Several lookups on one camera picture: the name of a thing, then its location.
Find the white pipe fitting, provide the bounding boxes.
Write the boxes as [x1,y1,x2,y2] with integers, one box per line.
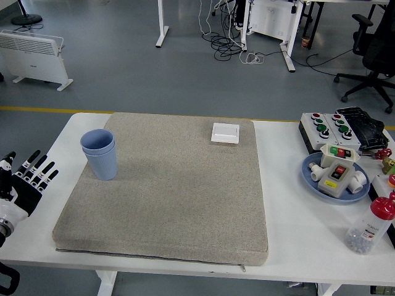
[308,162,325,183]
[348,170,368,194]

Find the black round stand base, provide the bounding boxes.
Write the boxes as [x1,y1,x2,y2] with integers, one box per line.
[10,0,43,26]

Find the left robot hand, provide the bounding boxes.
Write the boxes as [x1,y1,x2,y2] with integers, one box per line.
[0,150,59,228]

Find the clear bottle red cap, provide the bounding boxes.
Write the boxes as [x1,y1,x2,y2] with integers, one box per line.
[344,191,395,255]

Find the white cable coil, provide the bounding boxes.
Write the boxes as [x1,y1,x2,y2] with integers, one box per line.
[239,52,265,65]

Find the beige red-black push-button switch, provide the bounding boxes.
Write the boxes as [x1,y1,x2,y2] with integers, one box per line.
[317,162,356,198]

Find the blue ribbed plastic cup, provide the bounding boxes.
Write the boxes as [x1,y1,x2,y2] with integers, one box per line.
[81,143,119,181]
[80,128,115,154]

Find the red emergency stop button box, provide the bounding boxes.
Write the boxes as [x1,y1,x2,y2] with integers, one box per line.
[368,174,395,201]

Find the white wall switch panel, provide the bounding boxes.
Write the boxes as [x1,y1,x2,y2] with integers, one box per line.
[210,122,241,144]

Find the blue round plate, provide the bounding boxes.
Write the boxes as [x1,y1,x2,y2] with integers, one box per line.
[301,152,370,205]

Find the black cable bundle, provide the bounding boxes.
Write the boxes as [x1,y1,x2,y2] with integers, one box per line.
[202,30,247,61]

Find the beige green-red push-button switch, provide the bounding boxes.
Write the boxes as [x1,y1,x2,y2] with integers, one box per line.
[319,143,361,169]

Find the white four-button control box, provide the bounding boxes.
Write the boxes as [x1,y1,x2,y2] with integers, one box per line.
[323,112,362,152]
[297,112,340,154]

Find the black office chair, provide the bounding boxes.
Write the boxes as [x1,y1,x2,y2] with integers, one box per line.
[333,0,395,114]

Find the brass valve red handwheel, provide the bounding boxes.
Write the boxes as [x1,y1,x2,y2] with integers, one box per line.
[375,148,395,175]

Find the white table leg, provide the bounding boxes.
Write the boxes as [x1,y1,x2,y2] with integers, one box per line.
[317,282,342,296]
[94,270,118,296]

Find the grey-brown cushion mat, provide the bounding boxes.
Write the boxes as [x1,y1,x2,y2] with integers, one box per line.
[51,112,269,273]

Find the black plastic tray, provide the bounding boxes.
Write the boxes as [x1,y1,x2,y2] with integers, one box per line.
[335,106,389,155]

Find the white desk leg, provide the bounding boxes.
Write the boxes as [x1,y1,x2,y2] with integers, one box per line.
[155,0,170,48]

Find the white electric panel heater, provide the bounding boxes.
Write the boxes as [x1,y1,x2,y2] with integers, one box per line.
[0,30,74,92]

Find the white desk with panel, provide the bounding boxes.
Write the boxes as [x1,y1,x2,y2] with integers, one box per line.
[240,0,305,73]

